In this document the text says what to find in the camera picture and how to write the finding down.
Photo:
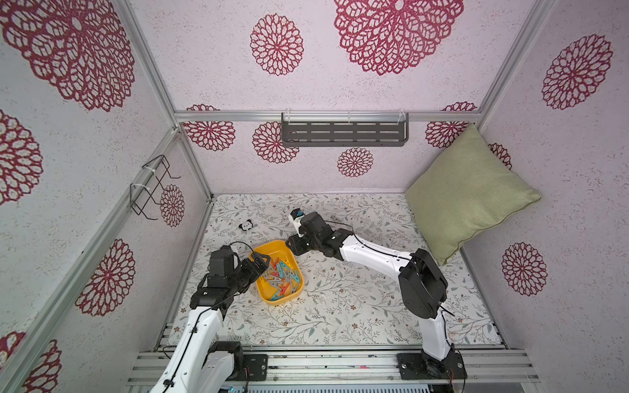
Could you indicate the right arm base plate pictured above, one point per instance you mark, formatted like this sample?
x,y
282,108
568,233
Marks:
x,y
420,366

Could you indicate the red clothespin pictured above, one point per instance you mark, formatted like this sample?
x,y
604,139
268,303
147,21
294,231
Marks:
x,y
283,290

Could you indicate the teal clothespin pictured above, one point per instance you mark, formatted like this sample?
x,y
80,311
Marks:
x,y
286,273

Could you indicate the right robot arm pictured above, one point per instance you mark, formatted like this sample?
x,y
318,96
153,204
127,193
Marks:
x,y
422,284

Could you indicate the grey wall shelf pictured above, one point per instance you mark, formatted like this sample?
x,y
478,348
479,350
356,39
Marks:
x,y
345,133

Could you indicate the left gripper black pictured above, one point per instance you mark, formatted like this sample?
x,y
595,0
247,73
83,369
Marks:
x,y
246,264

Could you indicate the green pillow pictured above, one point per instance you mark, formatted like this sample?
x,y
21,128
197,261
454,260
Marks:
x,y
466,191

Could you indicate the black white plush toy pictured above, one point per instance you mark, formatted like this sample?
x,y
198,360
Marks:
x,y
246,225

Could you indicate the black wire wall rack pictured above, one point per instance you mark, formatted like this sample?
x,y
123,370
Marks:
x,y
142,194

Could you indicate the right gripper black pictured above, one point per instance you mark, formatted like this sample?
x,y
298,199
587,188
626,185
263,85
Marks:
x,y
299,243

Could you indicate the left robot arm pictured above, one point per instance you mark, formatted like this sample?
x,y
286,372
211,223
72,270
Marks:
x,y
197,364

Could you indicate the floral table mat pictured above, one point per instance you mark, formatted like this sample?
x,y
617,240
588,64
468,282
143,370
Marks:
x,y
342,304

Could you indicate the yellow plastic storage box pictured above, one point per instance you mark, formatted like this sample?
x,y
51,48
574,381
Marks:
x,y
283,281

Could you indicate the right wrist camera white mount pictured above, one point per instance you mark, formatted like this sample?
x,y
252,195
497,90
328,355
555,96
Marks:
x,y
296,216

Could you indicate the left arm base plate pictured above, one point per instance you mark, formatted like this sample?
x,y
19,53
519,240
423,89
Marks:
x,y
252,368

